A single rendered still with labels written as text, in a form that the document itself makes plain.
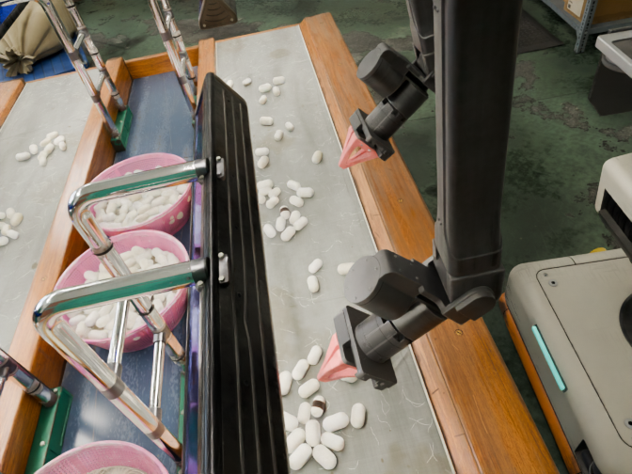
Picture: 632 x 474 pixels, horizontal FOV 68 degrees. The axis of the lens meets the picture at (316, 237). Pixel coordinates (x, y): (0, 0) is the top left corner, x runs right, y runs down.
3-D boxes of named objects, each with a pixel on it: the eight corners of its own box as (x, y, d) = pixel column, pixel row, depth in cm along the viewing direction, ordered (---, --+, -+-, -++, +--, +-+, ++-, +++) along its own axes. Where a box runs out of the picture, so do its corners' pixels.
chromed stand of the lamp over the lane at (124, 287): (291, 347, 85) (220, 143, 53) (308, 461, 71) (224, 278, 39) (188, 370, 85) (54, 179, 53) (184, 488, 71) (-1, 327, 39)
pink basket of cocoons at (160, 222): (205, 172, 125) (193, 143, 118) (204, 244, 106) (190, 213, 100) (106, 194, 125) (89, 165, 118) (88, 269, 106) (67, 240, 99)
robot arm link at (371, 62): (463, 70, 76) (445, 52, 83) (416, 24, 70) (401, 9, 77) (410, 125, 81) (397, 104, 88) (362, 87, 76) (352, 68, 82)
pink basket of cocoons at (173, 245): (180, 241, 108) (165, 212, 101) (223, 321, 91) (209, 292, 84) (65, 297, 101) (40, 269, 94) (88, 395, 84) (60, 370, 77)
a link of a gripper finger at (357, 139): (329, 165, 88) (364, 129, 83) (323, 145, 93) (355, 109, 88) (355, 181, 91) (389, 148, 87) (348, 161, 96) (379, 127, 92)
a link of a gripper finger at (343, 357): (304, 389, 62) (353, 355, 57) (297, 343, 67) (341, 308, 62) (341, 400, 65) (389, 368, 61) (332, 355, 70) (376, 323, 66)
